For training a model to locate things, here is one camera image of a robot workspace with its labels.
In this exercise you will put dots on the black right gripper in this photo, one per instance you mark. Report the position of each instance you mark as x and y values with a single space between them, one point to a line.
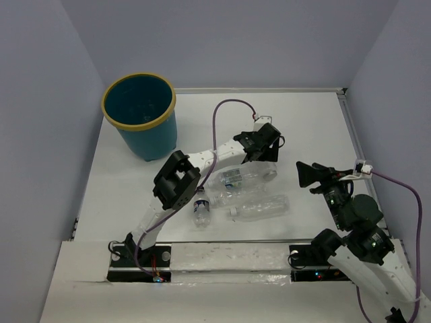
307 173

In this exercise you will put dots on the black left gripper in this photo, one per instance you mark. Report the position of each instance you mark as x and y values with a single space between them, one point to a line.
270 154

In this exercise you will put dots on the clear wide-mouth plastic jar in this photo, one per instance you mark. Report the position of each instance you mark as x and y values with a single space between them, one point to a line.
265 171

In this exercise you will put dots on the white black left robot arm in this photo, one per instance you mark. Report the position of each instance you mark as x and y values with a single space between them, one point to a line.
176 184

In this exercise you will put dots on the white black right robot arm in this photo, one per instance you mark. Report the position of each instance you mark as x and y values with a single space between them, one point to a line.
366 254

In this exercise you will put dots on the teal bin yellow rim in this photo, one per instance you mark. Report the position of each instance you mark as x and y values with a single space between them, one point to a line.
141 108

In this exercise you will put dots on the clear bottle green white label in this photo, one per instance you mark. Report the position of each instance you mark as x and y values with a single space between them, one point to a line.
235 178

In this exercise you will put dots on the crushed clear plastic bottle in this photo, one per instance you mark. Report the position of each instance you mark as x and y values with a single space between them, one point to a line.
235 196

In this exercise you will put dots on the clear bottle white cap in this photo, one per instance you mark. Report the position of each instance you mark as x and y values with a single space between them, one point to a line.
266 207

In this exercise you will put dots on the small bottle black cap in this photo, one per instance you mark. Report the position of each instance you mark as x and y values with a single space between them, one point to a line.
201 209

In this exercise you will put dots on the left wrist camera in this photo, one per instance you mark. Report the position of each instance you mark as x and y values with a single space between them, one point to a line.
261 121

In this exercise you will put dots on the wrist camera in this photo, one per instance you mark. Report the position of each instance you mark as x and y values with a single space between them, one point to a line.
261 121
362 170

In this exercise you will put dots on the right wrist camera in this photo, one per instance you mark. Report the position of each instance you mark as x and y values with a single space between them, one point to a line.
362 170

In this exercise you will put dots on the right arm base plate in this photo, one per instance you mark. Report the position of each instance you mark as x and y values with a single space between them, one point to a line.
307 265

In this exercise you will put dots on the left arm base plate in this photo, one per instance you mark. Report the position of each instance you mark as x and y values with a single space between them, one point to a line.
154 264

